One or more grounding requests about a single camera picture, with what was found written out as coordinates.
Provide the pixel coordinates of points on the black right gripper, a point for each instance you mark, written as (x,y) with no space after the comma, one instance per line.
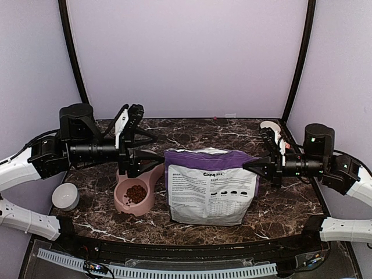
(268,167)

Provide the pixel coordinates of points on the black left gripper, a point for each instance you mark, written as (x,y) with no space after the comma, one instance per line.
(131,164)

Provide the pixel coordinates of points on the purple white pet food bag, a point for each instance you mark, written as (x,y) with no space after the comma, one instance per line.
(209,186)

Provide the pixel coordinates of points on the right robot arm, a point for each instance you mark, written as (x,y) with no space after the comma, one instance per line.
(342,173)

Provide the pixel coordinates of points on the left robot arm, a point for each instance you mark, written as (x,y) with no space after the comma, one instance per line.
(46,156)

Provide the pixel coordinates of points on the pink double pet bowl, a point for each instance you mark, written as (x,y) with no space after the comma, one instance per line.
(147,180)

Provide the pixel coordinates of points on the black white dotted cup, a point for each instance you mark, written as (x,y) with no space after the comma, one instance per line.
(270,124)

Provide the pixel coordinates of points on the white grey ceramic bowl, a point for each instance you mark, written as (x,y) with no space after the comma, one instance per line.
(66,197)

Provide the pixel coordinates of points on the grey slotted cable duct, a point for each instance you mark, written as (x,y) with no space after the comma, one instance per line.
(157,269)

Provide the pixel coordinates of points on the black front table rail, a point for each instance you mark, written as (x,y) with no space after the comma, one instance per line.
(180,241)

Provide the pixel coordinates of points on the black left frame post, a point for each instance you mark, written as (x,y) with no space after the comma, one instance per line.
(68,35)

